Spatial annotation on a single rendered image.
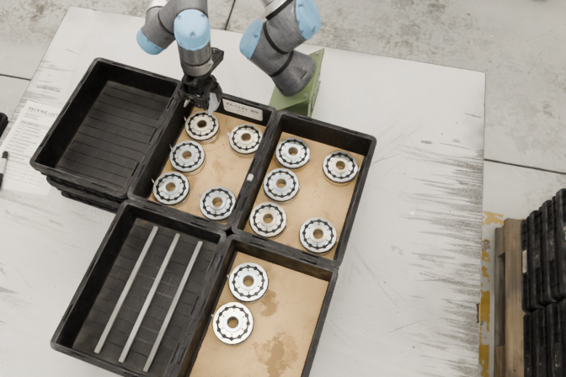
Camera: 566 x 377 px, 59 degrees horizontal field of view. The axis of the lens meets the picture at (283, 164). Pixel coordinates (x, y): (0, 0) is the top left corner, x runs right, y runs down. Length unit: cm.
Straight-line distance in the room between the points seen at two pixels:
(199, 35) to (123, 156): 59
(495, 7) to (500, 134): 85
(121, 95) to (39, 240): 51
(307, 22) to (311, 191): 48
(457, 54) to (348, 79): 122
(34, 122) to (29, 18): 144
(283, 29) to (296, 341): 85
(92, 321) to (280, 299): 49
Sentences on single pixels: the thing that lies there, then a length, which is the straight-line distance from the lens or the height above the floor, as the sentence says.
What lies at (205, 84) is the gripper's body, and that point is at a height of 113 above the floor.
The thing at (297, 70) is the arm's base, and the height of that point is 90.
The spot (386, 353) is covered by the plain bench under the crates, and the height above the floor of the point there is 70.
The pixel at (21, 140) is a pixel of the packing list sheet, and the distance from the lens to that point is 188.
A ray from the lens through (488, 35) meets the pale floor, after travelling 308.
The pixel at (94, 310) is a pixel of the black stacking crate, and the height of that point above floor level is 83.
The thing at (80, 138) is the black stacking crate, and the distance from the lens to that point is 165.
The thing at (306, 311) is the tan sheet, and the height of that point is 83.
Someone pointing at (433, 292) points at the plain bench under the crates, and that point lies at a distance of 155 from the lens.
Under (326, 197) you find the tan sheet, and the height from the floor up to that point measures 83.
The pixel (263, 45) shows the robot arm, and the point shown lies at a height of 99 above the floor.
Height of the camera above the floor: 216
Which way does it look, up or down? 64 degrees down
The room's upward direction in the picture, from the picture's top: straight up
